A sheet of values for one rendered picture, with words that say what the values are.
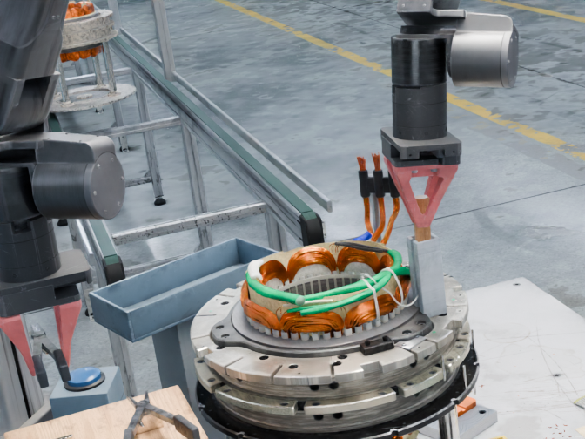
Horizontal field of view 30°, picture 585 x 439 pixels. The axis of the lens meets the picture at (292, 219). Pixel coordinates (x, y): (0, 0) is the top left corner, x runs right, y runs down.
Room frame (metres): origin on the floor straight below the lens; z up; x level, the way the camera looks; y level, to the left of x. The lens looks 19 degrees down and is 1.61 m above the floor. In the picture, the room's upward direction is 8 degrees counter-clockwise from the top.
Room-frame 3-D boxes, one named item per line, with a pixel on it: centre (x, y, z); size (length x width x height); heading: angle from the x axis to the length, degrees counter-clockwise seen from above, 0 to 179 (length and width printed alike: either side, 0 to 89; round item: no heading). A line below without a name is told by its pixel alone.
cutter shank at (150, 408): (0.98, 0.16, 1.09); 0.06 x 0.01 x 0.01; 41
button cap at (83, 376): (1.18, 0.27, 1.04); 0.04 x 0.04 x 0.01
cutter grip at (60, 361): (0.91, 0.23, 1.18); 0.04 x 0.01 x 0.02; 18
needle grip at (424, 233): (1.11, -0.14, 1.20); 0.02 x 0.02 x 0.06
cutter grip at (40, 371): (0.90, 0.25, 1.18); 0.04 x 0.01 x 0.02; 18
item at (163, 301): (1.41, 0.16, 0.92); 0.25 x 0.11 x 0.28; 125
